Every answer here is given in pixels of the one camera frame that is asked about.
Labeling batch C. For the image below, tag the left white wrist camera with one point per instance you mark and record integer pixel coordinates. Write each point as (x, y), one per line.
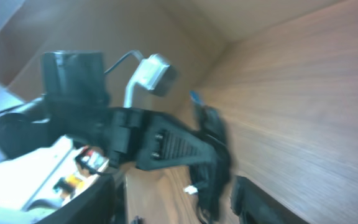
(155, 74)

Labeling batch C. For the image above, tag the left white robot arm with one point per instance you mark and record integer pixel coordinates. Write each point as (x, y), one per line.
(76, 104)

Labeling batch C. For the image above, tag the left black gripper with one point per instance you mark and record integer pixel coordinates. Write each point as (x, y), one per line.
(153, 140)

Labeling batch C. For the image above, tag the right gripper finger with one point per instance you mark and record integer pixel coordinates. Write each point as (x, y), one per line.
(255, 206)

